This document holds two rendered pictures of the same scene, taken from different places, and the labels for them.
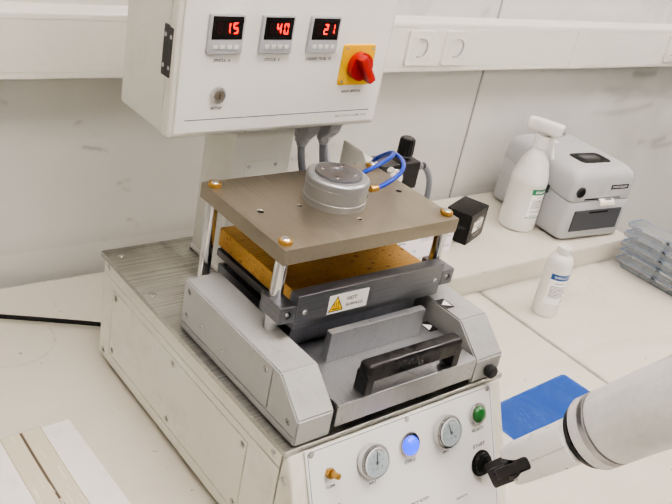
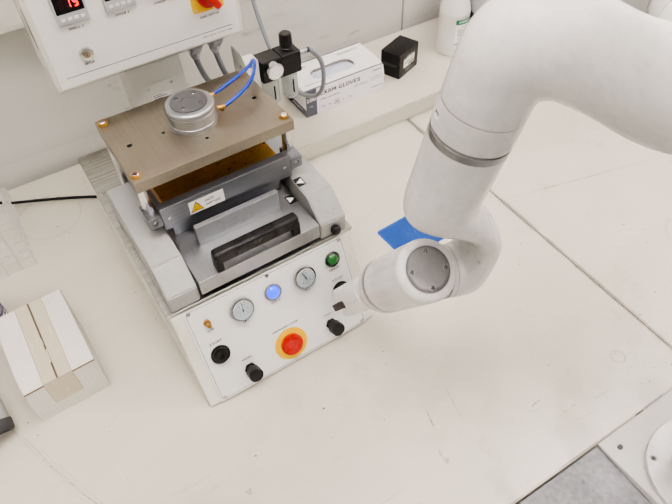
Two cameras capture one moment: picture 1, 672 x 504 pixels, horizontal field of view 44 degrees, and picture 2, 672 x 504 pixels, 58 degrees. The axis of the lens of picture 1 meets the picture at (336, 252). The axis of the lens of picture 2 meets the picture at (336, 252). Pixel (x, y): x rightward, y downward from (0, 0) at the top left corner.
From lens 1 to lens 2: 46 cm
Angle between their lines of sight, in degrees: 24
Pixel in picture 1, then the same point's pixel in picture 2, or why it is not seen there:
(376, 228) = (216, 145)
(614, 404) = (374, 278)
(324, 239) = (169, 166)
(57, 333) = (83, 206)
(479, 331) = (324, 201)
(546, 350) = not seen: hidden behind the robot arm
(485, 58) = not seen: outside the picture
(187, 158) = not seen: hidden behind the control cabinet
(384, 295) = (240, 189)
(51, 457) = (44, 319)
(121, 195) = (114, 93)
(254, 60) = (106, 18)
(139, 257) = (103, 160)
